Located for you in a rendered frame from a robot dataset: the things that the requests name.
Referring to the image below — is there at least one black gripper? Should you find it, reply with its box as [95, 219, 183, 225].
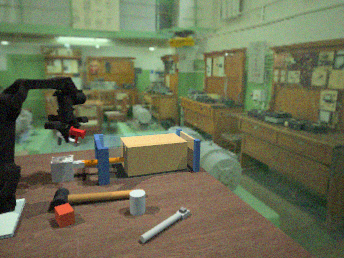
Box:
[44, 106, 88, 143]

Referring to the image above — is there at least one grey cylinder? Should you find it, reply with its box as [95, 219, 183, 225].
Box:
[129, 190, 145, 216]

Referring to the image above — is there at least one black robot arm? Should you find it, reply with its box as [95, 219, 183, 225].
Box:
[0, 76, 86, 214]

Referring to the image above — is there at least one grey metal handle with square end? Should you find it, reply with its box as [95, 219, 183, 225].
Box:
[140, 207, 190, 243]

